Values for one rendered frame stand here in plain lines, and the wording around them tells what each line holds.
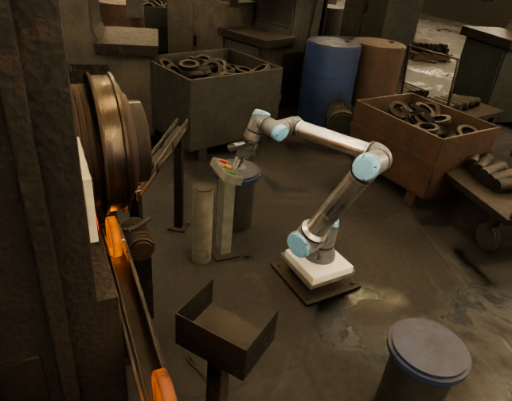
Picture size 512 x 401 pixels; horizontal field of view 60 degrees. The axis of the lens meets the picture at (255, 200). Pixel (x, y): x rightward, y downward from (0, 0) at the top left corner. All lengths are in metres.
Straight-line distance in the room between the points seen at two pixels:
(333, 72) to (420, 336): 3.32
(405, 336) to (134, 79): 3.21
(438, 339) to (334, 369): 0.56
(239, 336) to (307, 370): 0.78
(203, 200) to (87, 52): 2.14
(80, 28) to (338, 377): 3.32
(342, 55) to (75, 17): 2.49
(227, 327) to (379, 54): 3.93
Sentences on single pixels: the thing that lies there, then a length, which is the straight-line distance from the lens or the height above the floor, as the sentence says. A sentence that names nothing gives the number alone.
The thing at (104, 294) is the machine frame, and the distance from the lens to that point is 1.33.
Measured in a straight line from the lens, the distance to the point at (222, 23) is 5.42.
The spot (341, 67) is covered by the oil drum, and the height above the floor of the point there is 0.69.
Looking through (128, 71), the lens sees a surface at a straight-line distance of 4.25.
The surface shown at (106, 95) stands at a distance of 1.43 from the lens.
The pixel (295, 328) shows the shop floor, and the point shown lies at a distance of 2.46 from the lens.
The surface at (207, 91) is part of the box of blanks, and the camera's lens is 3.80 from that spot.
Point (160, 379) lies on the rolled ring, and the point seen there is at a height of 0.77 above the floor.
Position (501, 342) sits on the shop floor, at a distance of 2.84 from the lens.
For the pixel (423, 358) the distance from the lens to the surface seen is 1.92.
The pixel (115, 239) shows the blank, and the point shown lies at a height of 0.77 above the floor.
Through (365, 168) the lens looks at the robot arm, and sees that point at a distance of 2.04.
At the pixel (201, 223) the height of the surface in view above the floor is 0.31.
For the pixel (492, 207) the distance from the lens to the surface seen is 3.41.
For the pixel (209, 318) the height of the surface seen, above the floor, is 0.61.
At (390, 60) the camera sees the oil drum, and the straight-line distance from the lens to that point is 5.11.
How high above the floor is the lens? 1.76
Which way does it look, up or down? 31 degrees down
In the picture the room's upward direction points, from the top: 6 degrees clockwise
